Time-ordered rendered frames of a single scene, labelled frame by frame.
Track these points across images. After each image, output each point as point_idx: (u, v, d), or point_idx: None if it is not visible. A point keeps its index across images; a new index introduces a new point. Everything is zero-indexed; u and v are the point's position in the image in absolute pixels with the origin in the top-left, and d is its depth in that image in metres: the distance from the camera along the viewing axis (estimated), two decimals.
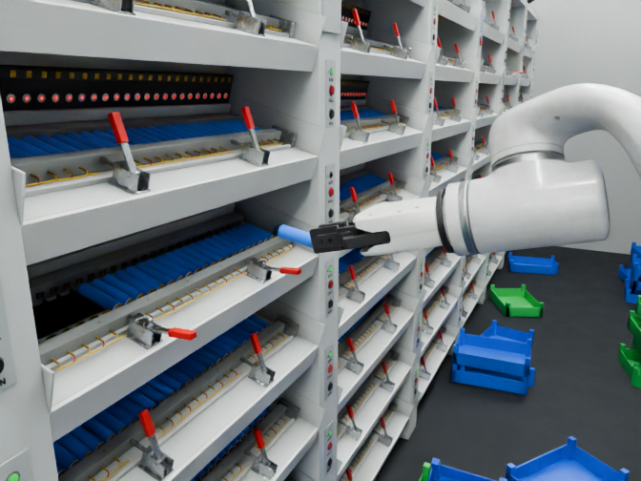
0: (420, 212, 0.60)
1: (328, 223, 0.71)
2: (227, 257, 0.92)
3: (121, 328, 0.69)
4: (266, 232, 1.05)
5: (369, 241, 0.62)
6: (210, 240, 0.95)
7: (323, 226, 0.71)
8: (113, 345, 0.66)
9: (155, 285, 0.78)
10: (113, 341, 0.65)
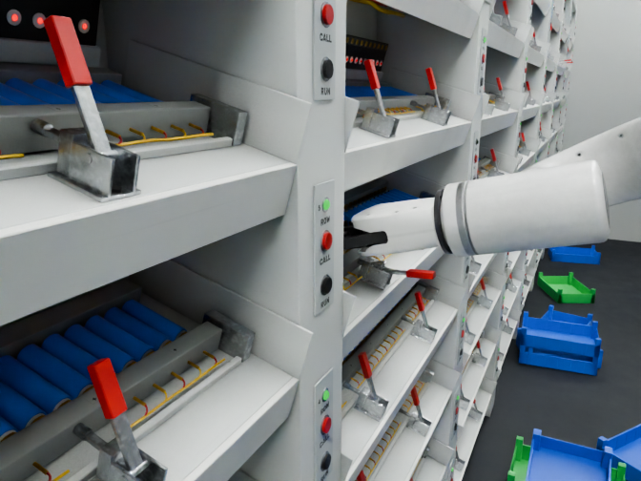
0: (417, 212, 0.59)
1: None
2: None
3: (353, 271, 0.72)
4: (416, 197, 1.08)
5: (367, 241, 0.62)
6: (376, 201, 0.98)
7: None
8: (353, 285, 0.69)
9: None
10: (356, 281, 0.69)
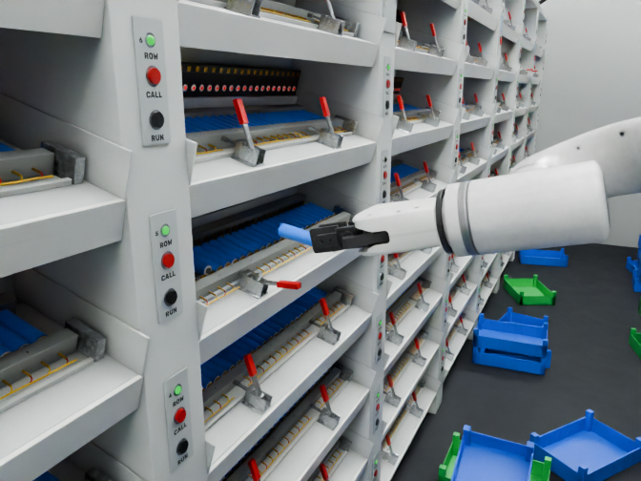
0: (419, 212, 0.59)
1: (328, 223, 0.71)
2: (301, 229, 1.05)
3: (234, 282, 0.81)
4: (328, 210, 1.18)
5: (368, 241, 0.62)
6: (284, 216, 1.08)
7: (323, 226, 0.71)
8: (230, 295, 0.79)
9: (252, 250, 0.90)
10: (232, 290, 0.78)
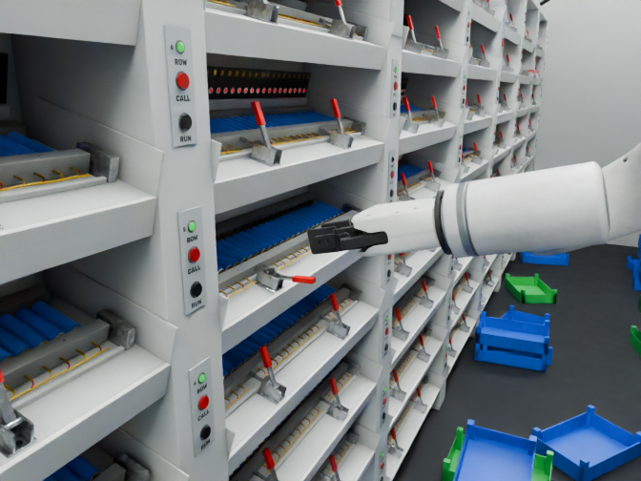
0: (418, 213, 0.59)
1: (331, 222, 0.71)
2: (312, 227, 1.08)
3: (250, 277, 0.85)
4: (337, 209, 1.21)
5: (368, 242, 0.62)
6: (295, 214, 1.12)
7: (326, 225, 0.71)
8: (247, 289, 0.82)
9: (266, 246, 0.94)
10: (249, 285, 0.82)
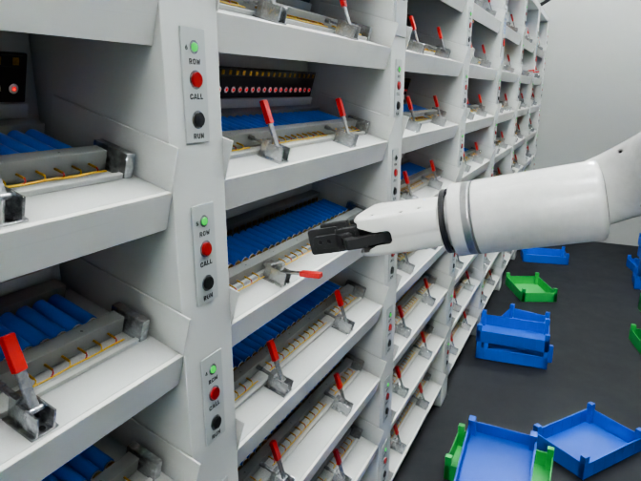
0: (422, 212, 0.60)
1: (330, 222, 0.71)
2: (317, 224, 1.10)
3: (258, 272, 0.87)
4: (341, 206, 1.23)
5: (371, 242, 0.62)
6: (300, 211, 1.13)
7: (325, 225, 0.71)
8: (256, 283, 0.84)
9: (273, 242, 0.96)
10: (257, 280, 0.83)
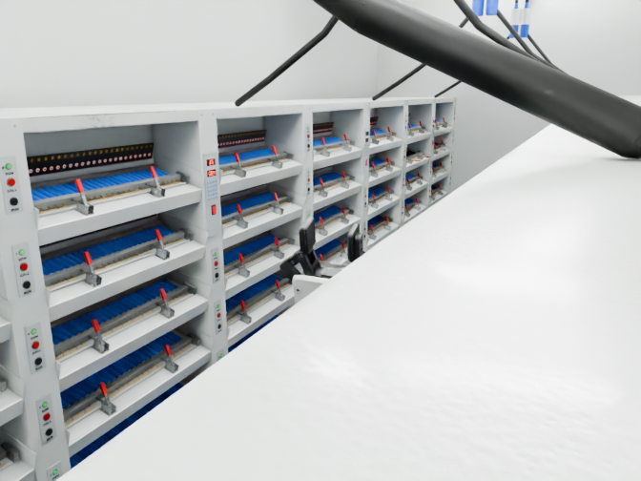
0: None
1: (348, 245, 0.68)
2: (152, 357, 1.79)
3: (98, 406, 1.55)
4: (178, 337, 1.92)
5: None
6: (144, 346, 1.83)
7: (347, 240, 0.68)
8: (93, 414, 1.53)
9: (112, 379, 1.65)
10: (89, 409, 1.53)
